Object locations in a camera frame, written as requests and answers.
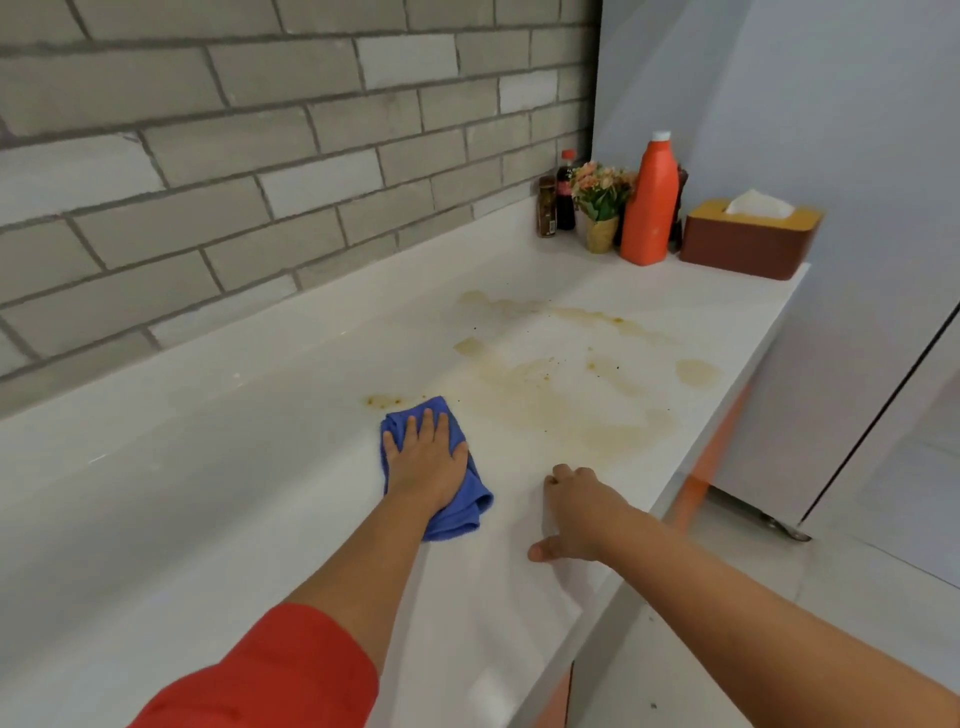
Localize person's right hand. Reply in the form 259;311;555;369
527;464;639;564

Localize person's left hand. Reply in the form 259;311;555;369
380;408;471;515

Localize blue cloth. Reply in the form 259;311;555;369
379;395;496;544

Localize brown spice jar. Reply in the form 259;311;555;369
536;175;559;239

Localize cola bottle with red cap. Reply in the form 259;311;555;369
554;149;577;232

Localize brown tissue box yellow lid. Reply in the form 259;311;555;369
679;197;825;282

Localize artificial flowers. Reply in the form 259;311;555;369
569;161;635;255

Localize large red plastic bottle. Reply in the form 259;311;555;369
619;131;681;268

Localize dark and yellow snack packet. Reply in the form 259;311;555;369
667;166;690;255

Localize person's left forearm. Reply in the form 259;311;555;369
284;491;436;673

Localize person's right forearm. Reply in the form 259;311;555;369
596;506;960;728

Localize white countertop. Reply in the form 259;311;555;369
0;198;811;728

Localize metal caster wheel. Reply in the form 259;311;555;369
757;509;814;544

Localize red sleeve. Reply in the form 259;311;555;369
127;602;380;728

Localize black cable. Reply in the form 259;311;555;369
797;299;960;526

